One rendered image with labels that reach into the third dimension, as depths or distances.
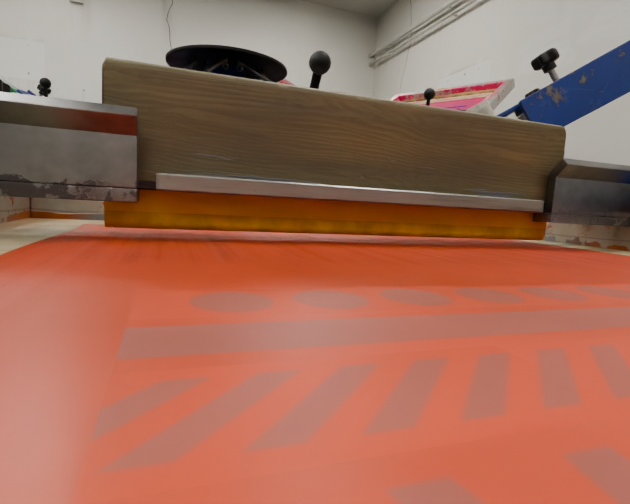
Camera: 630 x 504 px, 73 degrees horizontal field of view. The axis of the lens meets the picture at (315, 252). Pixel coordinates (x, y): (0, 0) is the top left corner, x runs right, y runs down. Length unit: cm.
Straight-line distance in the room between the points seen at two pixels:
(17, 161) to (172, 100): 9
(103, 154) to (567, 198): 35
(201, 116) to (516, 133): 25
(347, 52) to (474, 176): 469
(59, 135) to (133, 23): 441
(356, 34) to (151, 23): 207
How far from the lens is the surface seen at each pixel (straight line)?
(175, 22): 468
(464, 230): 37
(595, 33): 294
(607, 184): 45
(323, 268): 18
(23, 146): 28
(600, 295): 19
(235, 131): 28
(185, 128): 28
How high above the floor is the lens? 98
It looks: 7 degrees down
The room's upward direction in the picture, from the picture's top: 3 degrees clockwise
